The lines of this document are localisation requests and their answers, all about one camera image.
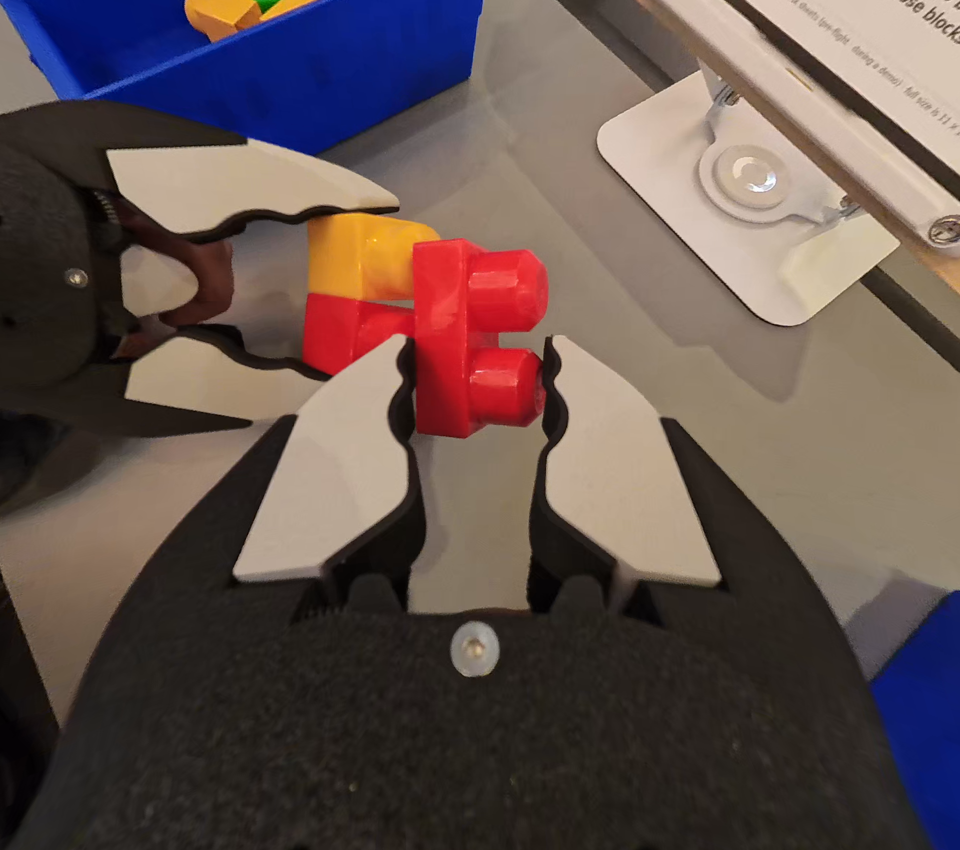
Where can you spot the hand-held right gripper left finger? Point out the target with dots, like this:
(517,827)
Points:
(330,483)

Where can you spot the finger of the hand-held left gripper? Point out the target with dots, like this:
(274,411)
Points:
(240,183)
(202,381)

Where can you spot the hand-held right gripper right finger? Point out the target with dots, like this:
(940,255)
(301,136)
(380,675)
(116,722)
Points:
(622,483)

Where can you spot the blue plastic bin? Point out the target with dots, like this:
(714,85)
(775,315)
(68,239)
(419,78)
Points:
(922,715)
(300,85)

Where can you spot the orange one-stud block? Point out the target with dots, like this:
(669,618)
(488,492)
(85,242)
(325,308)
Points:
(352,258)

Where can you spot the red one-stud block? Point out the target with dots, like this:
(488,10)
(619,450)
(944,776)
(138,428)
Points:
(337,333)

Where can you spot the red two-stud block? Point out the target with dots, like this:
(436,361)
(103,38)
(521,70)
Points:
(442,340)

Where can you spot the grey desk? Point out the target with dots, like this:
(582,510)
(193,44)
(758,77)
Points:
(675,415)

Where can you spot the person's left hand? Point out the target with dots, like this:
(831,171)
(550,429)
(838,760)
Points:
(217,280)

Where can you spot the person's dark clothing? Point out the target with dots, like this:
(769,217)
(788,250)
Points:
(22,752)

